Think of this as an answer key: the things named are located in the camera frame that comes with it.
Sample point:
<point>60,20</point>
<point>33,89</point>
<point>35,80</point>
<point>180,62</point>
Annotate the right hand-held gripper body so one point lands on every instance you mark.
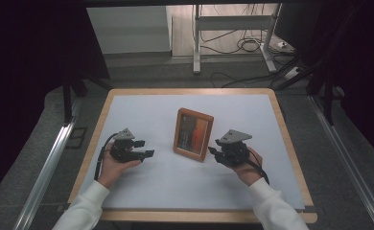
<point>234,148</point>

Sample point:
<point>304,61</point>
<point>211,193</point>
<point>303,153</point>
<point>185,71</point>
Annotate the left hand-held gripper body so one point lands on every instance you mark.
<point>122,148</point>

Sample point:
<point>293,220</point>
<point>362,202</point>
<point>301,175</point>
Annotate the wooden picture frame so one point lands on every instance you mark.
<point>193,134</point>

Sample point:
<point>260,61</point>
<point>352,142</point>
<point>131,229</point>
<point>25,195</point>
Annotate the person's left hand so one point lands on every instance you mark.
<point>111,171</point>

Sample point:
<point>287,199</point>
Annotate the person's right hand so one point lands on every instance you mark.
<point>250,172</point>

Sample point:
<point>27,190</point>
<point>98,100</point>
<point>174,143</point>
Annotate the white table mat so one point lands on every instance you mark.
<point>162,182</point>

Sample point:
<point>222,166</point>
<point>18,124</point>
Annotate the black metal stand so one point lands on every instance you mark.
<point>328,102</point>
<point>67,102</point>

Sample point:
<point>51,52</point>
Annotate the white power strip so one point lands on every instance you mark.
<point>292,73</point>

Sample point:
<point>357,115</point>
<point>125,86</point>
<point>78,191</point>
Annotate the white cabinet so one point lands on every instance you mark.
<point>129,30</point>

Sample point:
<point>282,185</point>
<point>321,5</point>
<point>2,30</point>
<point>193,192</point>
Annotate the dark curtain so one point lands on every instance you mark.
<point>364,64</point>
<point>25,64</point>

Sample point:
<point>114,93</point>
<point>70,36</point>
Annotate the silver metal rail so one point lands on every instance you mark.
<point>348,166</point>
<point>44,172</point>

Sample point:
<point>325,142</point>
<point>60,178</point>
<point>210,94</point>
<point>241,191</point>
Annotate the white metal desk frame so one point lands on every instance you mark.
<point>233,22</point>

